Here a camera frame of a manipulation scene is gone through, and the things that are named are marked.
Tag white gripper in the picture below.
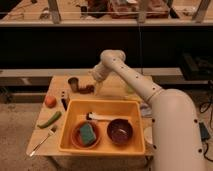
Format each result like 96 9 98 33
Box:
90 62 109 82

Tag dark purple grape bunch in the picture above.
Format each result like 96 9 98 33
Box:
79 85 94 94

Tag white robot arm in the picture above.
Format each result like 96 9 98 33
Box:
91 50 206 171

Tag purple bowl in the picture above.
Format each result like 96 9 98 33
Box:
107 119 133 145

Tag orange plastic bowl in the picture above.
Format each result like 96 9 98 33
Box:
70 121 101 149

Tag dark metal cup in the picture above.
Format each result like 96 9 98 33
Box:
68 77 79 93

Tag green plastic cup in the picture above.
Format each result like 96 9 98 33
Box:
125 84 134 94

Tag yellow plastic tub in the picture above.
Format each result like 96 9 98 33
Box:
59 100 145 156

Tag orange fruit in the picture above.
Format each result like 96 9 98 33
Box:
44 96 57 108

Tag green cucumber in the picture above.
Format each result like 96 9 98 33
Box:
37 111 62 129

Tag green sponge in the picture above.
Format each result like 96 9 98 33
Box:
80 123 96 146

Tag clear plastic cup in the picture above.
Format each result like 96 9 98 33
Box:
144 127 153 144

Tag wooden table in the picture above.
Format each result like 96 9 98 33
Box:
35 76 152 156

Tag black foot pedal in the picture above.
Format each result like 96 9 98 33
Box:
199 122 210 141

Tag white handled brush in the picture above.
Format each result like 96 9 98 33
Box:
86 112 115 121

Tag black handled knife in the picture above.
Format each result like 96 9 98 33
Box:
61 91 69 111

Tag black cable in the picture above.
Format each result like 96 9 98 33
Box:
199 99 213 164

